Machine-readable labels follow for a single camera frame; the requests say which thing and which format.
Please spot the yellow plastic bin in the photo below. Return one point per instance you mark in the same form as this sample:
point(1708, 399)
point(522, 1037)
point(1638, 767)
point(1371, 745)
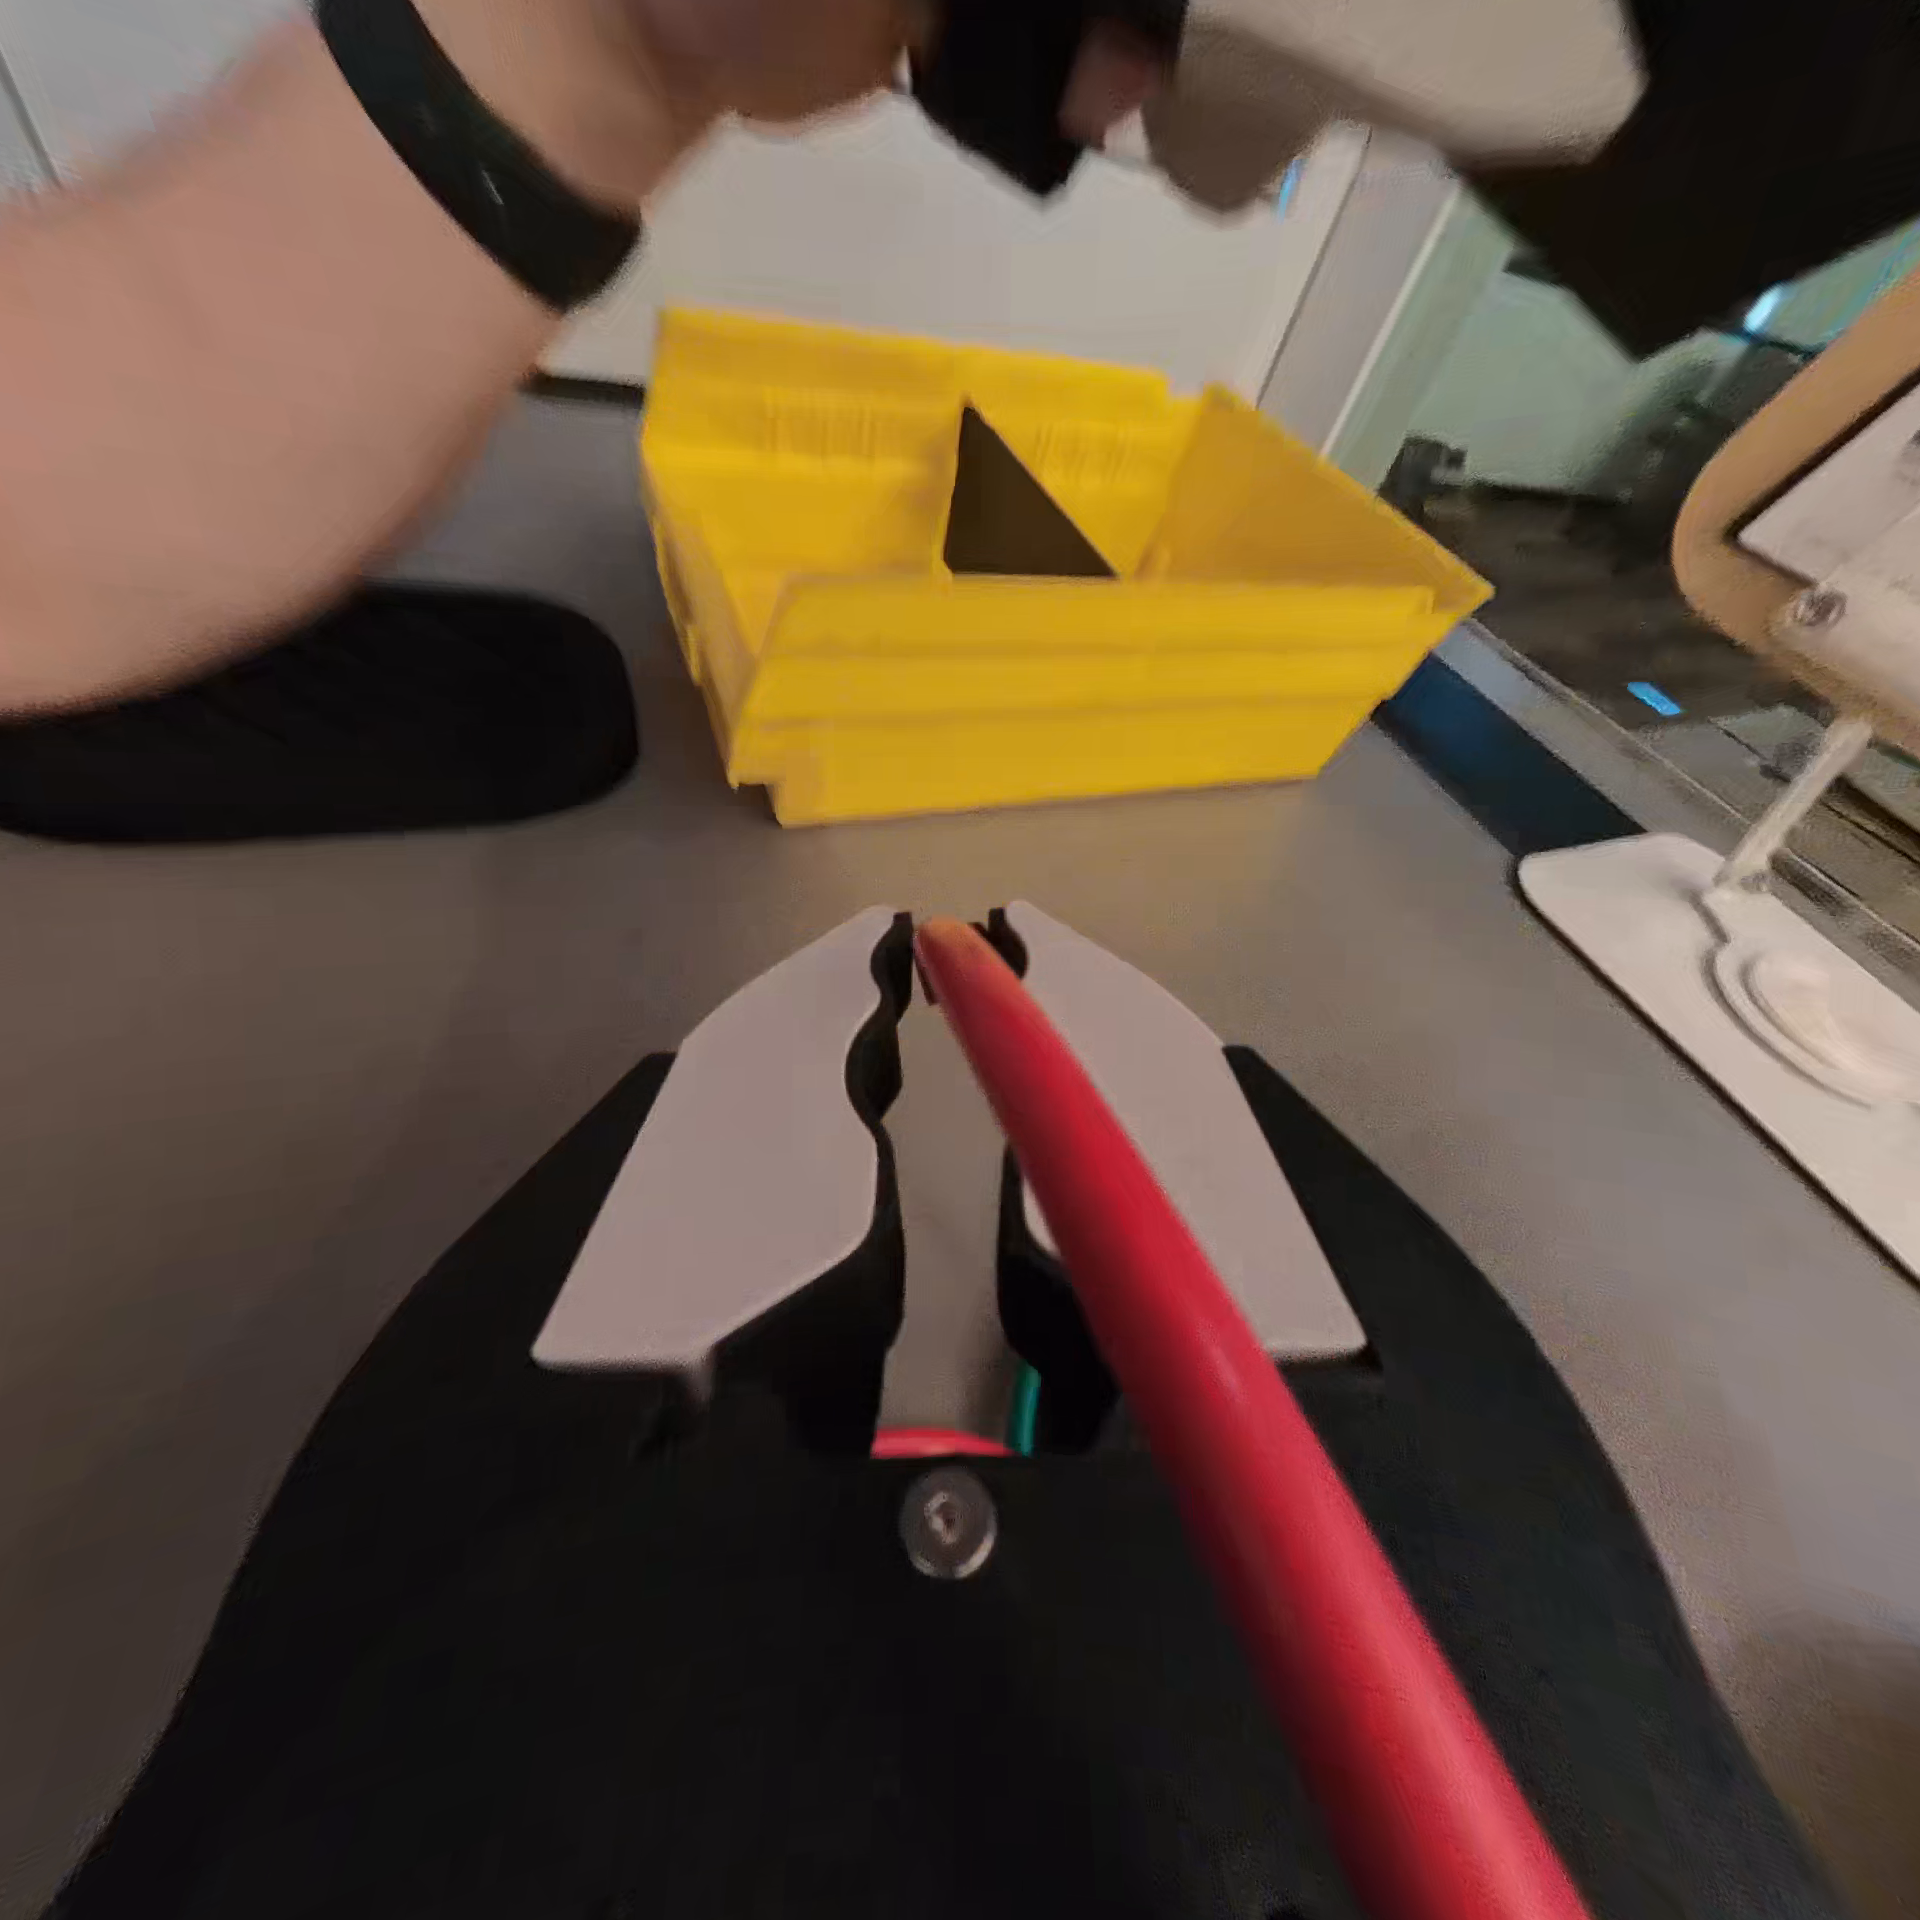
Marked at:
point(1050, 704)

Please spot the black wristband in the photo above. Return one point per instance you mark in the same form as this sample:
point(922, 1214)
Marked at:
point(480, 195)

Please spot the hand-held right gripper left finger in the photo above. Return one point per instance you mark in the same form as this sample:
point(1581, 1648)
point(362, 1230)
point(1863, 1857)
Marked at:
point(720, 1184)

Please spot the person's left forearm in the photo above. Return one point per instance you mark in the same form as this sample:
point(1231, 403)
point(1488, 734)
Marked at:
point(226, 421)

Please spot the person's left hand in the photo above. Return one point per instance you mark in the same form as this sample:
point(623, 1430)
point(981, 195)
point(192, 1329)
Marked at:
point(720, 61)

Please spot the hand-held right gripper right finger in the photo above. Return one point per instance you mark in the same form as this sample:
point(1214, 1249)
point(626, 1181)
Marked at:
point(1261, 1244)

